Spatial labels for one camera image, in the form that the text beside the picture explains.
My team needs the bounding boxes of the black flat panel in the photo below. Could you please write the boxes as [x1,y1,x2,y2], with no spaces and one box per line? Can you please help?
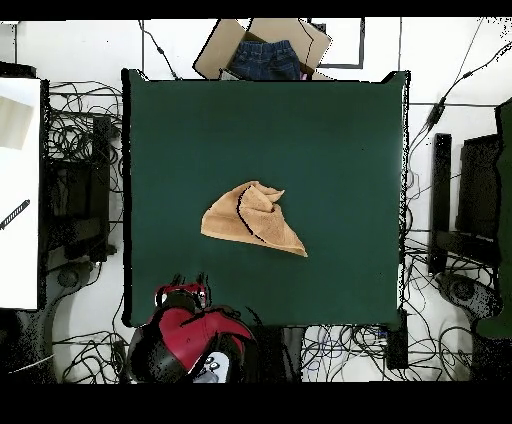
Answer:
[455,133,503,241]

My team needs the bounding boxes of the tan terry towel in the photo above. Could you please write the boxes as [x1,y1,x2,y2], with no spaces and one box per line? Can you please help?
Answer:
[199,179,309,258]

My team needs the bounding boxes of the black equipment rack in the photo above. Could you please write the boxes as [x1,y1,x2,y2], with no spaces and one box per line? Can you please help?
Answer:
[39,115,117,263]

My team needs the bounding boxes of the white table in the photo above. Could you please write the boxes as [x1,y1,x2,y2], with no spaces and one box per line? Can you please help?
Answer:
[0,77,43,311]

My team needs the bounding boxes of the dark green table cloth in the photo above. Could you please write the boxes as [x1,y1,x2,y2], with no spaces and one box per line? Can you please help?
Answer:
[120,68,411,329]

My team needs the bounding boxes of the black striped strip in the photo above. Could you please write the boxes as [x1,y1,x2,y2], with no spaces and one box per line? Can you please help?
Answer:
[0,198,32,231]

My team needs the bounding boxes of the small black box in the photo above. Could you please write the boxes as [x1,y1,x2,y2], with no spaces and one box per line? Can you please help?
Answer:
[385,309,409,369]

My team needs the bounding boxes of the blue denim jeans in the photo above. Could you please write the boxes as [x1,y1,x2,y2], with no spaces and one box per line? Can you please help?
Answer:
[229,39,303,81]

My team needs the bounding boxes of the brown cardboard box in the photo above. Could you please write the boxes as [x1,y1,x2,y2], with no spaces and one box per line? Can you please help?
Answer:
[192,17,333,81]

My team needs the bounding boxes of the beige block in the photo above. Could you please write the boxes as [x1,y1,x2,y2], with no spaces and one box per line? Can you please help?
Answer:
[0,95,34,151]

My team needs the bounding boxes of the black upright bar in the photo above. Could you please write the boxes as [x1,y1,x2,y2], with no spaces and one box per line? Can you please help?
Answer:
[428,133,453,275]

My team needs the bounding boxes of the grey stand base with cables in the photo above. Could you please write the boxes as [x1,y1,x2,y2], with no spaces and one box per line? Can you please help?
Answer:
[47,259,103,297]

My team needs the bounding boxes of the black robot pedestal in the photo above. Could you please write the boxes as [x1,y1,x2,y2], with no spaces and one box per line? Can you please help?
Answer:
[259,325,305,383]

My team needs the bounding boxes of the thin black cable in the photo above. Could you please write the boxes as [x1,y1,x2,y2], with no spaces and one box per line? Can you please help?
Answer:
[137,19,181,81]

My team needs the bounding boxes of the black equipment base with cables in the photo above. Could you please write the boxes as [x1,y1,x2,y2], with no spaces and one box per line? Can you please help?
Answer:
[435,271,504,323]

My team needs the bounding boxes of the black cable with power brick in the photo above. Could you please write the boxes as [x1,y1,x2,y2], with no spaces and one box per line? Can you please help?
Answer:
[403,17,512,161]

